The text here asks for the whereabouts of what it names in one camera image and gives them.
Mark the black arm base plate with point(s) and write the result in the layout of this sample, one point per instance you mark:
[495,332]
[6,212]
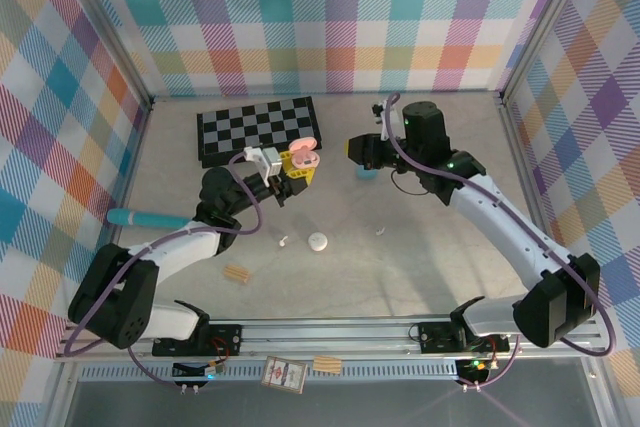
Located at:
[227,339]
[435,337]

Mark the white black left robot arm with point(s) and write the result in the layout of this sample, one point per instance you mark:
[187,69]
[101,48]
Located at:
[185,247]

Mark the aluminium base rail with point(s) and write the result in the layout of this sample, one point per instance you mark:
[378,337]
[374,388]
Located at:
[325,337]

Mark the small controller board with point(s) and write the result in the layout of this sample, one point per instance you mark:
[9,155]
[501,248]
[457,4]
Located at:
[207,372]
[475,368]

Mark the black grey chessboard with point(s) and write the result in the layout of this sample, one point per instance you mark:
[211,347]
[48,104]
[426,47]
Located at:
[250,122]

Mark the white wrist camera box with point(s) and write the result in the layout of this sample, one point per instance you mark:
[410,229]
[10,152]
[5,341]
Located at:
[267,162]
[376,109]

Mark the aluminium frame post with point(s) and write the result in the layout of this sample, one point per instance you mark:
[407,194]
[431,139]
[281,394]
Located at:
[110,22]
[544,22]

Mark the blue earbud charging case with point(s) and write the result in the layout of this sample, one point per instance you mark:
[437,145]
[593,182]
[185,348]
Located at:
[365,173]

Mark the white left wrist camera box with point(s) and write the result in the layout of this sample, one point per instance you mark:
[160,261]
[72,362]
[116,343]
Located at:
[267,162]

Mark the teal cylindrical tube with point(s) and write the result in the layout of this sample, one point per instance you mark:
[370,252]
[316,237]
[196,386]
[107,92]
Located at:
[130,218]

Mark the ridged wooden block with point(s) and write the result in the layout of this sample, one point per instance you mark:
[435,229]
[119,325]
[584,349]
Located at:
[237,274]
[326,364]

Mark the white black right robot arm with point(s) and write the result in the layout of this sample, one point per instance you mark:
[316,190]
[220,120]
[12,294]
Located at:
[500,222]

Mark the playing card box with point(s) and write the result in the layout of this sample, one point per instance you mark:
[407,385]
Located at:
[284,373]

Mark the aluminium side rail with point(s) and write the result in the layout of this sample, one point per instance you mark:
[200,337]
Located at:
[132,167]
[523,172]

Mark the pink earbud charging case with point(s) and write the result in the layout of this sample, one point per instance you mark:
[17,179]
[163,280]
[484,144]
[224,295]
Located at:
[305,149]

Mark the white earbud charging case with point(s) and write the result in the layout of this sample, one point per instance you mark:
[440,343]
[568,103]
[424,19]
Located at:
[318,241]

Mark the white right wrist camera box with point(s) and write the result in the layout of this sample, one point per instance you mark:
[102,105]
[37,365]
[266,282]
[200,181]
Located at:
[376,109]

